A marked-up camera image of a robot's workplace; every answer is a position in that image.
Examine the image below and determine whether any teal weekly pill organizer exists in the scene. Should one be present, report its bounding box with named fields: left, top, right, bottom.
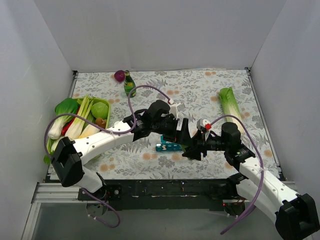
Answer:
left=155, top=136, right=183, bottom=152

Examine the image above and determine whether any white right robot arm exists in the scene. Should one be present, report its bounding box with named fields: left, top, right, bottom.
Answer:
left=181, top=121, right=320, bottom=240

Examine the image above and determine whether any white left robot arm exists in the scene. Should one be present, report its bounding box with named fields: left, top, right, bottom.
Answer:
left=51, top=100, right=193, bottom=200

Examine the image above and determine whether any napa cabbage on table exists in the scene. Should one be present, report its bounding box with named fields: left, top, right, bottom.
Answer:
left=218, top=87, right=242, bottom=120

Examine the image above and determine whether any green glass bottle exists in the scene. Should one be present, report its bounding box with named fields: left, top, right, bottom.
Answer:
left=124, top=70, right=136, bottom=98

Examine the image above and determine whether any brown mushroom toy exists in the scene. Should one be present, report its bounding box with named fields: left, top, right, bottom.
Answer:
left=95, top=117, right=107, bottom=129

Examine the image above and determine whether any round green cabbage toy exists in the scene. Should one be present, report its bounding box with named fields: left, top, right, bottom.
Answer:
left=90, top=102, right=109, bottom=119

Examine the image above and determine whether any red onion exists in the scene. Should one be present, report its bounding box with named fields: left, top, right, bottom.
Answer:
left=114, top=70, right=126, bottom=83

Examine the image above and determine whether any yellow white cabbage toy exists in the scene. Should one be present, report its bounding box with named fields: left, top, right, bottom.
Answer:
left=78, top=124, right=100, bottom=139

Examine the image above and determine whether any celery stalks toy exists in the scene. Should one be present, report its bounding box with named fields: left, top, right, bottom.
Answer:
left=65, top=95, right=94, bottom=140

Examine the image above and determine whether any bok choy toy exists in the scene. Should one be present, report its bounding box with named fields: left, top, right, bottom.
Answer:
left=48, top=98, right=78, bottom=140

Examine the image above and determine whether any red chili pepper toy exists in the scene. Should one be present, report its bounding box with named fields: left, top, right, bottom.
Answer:
left=61, top=116, right=76, bottom=136

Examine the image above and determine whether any green plastic basket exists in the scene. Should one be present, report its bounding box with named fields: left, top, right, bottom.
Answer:
left=45, top=95, right=110, bottom=155

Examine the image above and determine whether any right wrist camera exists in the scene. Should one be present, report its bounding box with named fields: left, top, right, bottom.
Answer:
left=196, top=119, right=212, bottom=133

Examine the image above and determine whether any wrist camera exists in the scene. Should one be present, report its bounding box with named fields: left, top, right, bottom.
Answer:
left=169, top=102, right=186, bottom=119
left=196, top=119, right=212, bottom=133

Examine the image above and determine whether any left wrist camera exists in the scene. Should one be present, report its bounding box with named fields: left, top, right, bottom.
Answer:
left=169, top=102, right=186, bottom=119

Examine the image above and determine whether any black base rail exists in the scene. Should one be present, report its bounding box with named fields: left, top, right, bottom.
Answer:
left=93, top=178, right=239, bottom=211

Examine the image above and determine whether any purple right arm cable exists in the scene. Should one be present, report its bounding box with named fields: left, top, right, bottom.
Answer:
left=208, top=114, right=263, bottom=235

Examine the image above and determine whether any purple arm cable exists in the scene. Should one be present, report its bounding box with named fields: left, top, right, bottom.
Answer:
left=208, top=114, right=263, bottom=235
left=43, top=84, right=175, bottom=229

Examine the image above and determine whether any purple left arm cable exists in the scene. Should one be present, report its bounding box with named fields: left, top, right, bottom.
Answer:
left=43, top=84, right=175, bottom=229

